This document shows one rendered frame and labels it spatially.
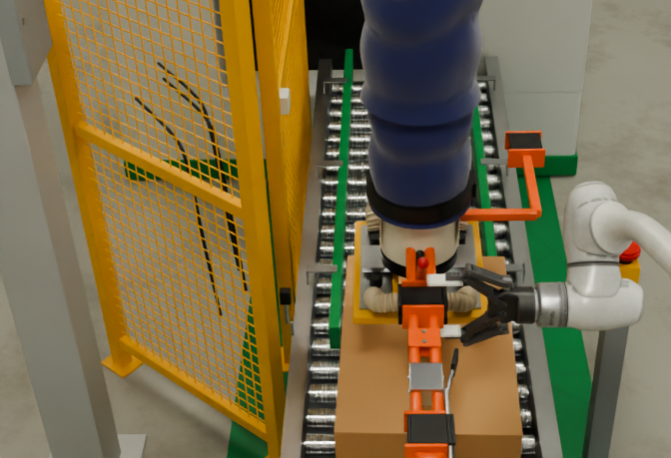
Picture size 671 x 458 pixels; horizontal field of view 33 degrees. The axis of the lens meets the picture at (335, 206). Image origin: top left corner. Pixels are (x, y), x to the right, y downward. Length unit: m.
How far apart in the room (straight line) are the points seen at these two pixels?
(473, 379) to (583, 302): 0.42
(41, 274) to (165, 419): 0.95
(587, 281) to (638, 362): 1.80
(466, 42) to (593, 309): 0.57
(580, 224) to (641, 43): 3.72
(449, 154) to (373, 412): 0.61
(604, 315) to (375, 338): 0.62
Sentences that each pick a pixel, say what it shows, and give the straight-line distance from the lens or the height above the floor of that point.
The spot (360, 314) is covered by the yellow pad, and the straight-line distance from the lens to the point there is 2.40.
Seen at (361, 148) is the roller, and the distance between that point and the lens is 3.99.
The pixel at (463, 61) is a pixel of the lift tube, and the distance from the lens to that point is 2.13.
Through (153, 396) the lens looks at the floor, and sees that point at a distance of 3.91.
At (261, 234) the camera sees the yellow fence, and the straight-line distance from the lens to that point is 2.96.
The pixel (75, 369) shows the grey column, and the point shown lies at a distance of 3.28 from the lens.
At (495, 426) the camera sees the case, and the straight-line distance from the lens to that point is 2.46.
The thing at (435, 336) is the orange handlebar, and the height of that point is 1.27.
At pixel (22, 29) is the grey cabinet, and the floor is 1.61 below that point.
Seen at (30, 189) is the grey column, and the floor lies 1.16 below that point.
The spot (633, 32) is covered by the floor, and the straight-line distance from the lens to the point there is 6.01.
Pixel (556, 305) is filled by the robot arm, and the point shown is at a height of 1.29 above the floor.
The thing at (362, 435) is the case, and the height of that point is 0.94.
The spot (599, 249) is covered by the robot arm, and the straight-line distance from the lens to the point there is 2.23.
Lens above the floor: 2.76
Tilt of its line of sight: 37 degrees down
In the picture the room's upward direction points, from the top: 3 degrees counter-clockwise
